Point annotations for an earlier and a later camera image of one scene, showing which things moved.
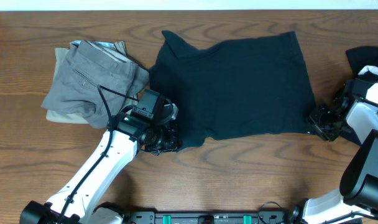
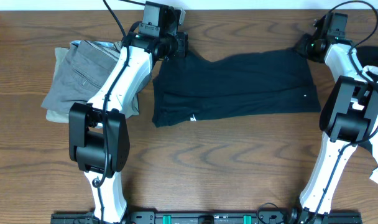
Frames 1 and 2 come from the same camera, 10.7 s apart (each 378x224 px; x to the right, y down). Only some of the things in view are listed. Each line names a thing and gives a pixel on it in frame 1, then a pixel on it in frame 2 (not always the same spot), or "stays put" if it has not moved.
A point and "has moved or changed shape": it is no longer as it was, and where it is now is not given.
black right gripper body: (328, 125) → (306, 46)
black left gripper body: (163, 138) → (176, 46)
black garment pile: (367, 56) stays put
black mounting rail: (208, 217) stays put
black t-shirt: (252, 85) has moved or changed shape
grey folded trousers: (88, 65) stays put
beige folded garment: (59, 55) stays put
